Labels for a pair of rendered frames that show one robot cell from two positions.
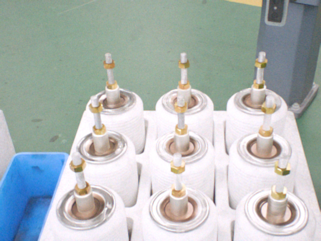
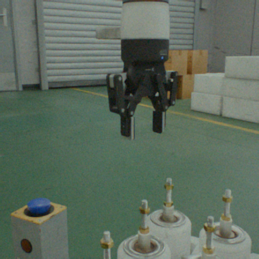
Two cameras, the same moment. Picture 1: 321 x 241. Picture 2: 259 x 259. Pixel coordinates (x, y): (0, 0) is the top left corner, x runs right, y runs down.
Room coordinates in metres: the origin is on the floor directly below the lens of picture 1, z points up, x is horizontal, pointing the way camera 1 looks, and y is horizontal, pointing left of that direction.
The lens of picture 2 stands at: (1.01, 0.03, 0.59)
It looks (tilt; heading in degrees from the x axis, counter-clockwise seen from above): 13 degrees down; 203
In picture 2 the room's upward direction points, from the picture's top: straight up
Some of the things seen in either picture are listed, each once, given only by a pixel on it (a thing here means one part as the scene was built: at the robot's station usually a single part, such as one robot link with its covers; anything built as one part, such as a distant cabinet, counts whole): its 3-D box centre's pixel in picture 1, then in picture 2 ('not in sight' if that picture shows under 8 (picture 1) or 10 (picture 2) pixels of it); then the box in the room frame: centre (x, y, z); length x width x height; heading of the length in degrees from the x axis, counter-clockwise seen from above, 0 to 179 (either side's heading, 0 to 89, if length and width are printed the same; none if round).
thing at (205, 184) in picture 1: (182, 191); not in sight; (0.52, -0.03, 0.16); 0.10 x 0.10 x 0.18
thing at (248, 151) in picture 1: (264, 149); (144, 246); (0.50, -0.15, 0.25); 0.08 x 0.08 x 0.01
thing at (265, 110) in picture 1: (268, 108); (144, 209); (0.50, -0.15, 0.32); 0.02 x 0.02 x 0.01; 28
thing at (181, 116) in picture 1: (181, 118); (209, 239); (0.52, -0.03, 0.30); 0.01 x 0.01 x 0.08; 49
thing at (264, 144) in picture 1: (264, 142); (144, 240); (0.50, -0.15, 0.26); 0.02 x 0.02 x 0.03
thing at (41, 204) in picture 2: not in sight; (39, 207); (0.56, -0.33, 0.32); 0.04 x 0.04 x 0.02
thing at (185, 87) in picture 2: not in sight; (181, 85); (-3.27, -1.01, 0.15); 0.30 x 0.24 x 0.30; 55
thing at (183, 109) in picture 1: (180, 106); (210, 227); (0.52, -0.03, 0.32); 0.02 x 0.02 x 0.01; 49
